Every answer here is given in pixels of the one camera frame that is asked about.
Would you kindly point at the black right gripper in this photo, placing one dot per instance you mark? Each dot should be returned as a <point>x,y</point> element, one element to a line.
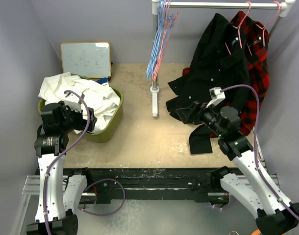
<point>186,114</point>

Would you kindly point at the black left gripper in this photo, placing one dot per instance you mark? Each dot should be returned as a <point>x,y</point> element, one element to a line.
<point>83,122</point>

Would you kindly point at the white button shirt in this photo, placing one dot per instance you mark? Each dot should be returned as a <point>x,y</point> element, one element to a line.
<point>102,99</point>

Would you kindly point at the pink wire hanger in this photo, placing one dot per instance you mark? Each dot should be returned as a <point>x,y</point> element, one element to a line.
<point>166,22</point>

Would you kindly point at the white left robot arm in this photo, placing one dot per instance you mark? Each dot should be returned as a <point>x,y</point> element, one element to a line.
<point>58,199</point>

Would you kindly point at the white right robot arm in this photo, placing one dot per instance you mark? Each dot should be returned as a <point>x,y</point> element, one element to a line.
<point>273,211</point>

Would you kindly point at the blue plaid shirt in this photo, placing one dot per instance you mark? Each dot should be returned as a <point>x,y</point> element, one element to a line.
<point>103,82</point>

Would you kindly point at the black shirt on hanger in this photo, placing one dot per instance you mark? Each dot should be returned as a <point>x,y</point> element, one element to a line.
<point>219,61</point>

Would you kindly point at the pink hanger holding black shirt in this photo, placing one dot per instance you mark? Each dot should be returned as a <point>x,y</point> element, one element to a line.
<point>240,27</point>

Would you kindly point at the red black plaid shirt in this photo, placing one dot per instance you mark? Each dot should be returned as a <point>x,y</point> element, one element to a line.
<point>256,53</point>

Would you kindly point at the orange plastic hanger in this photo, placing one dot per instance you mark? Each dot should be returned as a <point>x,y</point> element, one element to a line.
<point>256,232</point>

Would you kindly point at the green laundry basket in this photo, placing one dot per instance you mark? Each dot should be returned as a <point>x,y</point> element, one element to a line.
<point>106,134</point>

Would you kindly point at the yellow framed whiteboard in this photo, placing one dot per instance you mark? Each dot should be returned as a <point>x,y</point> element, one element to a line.
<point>90,60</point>

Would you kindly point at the metal clothes rack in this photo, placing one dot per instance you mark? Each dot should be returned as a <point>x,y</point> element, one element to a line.
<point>282,7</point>

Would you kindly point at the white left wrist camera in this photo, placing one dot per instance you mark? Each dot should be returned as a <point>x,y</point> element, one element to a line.
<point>73,102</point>

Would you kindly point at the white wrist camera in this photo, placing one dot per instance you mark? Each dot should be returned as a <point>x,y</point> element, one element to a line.
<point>217,96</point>
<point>73,102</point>

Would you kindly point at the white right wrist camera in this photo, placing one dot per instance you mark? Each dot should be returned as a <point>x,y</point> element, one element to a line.
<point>217,96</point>

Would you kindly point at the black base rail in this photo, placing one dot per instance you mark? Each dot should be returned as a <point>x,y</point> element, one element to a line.
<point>195,184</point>

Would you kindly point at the blue wire hangers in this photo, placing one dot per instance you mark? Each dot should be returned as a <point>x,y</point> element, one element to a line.
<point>155,25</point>

